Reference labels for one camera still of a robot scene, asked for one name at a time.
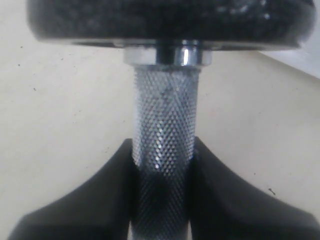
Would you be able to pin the white rectangular plastic tray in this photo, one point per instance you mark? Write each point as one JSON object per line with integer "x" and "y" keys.
{"x": 304, "y": 60}

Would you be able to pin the chrome threaded dumbbell bar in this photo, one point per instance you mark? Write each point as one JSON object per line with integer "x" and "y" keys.
{"x": 166, "y": 91}

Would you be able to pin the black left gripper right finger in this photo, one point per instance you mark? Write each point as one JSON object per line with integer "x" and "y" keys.
{"x": 223, "y": 206}

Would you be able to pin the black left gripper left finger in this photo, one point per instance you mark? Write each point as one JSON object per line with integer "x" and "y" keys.
{"x": 99, "y": 209}

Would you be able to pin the black far weight plate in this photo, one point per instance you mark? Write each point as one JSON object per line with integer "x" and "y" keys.
{"x": 225, "y": 25}

